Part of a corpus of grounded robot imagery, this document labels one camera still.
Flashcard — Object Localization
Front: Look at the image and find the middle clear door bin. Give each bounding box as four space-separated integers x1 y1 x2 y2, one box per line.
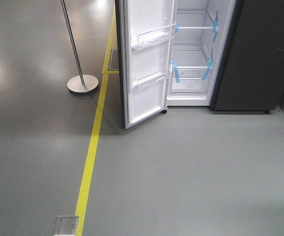
131 23 176 50

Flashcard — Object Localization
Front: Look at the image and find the lower clear door bin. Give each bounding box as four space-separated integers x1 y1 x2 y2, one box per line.
130 66 171 91

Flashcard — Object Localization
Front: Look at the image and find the open fridge door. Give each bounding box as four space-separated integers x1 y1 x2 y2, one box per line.
115 0 177 129

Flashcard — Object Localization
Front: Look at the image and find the clear door bin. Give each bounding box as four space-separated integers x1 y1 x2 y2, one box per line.
130 66 171 91
131 23 176 50

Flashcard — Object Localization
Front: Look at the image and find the dark grey fridge body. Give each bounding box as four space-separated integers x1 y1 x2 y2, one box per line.
165 0 284 115

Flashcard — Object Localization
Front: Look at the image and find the metal stanchion post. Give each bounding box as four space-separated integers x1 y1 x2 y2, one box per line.
60 0 99 94

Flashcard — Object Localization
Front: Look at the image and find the clear crisper drawer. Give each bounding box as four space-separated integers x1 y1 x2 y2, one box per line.
173 66 212 83

